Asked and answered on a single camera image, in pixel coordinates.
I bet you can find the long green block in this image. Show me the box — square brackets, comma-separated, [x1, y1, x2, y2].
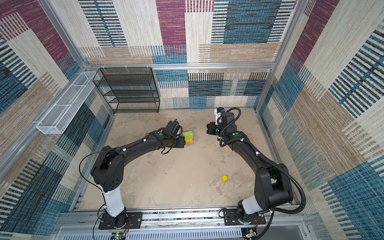
[183, 131, 193, 141]

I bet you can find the yellow cylinder block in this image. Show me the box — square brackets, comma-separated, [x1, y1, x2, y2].
[222, 175, 228, 183]

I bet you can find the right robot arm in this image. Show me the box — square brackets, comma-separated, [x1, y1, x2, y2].
[207, 122, 307, 223]

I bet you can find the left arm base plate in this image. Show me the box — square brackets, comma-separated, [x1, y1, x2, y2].
[98, 212, 143, 230]

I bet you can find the white mesh wall basket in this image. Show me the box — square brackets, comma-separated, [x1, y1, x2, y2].
[37, 72, 96, 135]

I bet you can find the aluminium front rail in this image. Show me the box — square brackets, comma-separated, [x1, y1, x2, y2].
[50, 207, 317, 240]

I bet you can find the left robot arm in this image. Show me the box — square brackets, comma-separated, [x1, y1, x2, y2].
[91, 131, 186, 230]

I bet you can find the black mesh wire shelf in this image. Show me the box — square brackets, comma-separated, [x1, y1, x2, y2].
[93, 67, 161, 114]

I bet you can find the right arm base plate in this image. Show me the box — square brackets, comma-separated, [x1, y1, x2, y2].
[218, 208, 266, 226]

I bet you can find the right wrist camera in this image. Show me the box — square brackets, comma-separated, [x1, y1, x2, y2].
[214, 107, 242, 133]

